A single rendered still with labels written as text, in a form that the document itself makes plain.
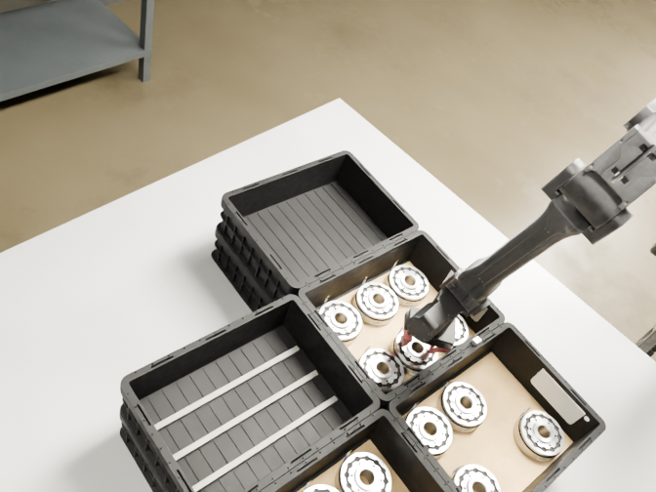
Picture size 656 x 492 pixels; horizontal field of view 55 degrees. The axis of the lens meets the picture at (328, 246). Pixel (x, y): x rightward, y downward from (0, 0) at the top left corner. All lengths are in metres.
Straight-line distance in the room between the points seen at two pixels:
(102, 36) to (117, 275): 1.77
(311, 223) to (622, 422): 0.95
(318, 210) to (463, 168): 1.79
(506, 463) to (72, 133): 2.22
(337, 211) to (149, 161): 1.35
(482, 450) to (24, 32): 2.56
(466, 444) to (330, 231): 0.60
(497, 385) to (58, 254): 1.07
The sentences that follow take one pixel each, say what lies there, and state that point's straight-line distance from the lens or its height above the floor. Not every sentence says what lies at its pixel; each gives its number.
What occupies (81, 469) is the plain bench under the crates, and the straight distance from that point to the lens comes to 1.39.
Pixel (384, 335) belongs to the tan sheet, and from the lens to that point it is 1.47.
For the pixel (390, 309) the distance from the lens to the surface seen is 1.48.
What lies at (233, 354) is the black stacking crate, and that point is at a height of 0.83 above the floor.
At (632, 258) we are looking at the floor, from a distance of 3.51.
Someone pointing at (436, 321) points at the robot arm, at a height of 1.08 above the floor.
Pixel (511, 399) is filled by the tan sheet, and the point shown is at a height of 0.83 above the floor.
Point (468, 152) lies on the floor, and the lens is 3.46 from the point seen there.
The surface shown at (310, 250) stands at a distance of 1.55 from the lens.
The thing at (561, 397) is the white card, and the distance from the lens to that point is 1.51.
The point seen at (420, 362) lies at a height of 0.86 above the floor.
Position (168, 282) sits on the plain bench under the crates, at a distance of 1.59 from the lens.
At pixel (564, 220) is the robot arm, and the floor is 1.44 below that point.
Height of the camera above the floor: 2.00
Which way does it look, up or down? 48 degrees down
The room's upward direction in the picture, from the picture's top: 23 degrees clockwise
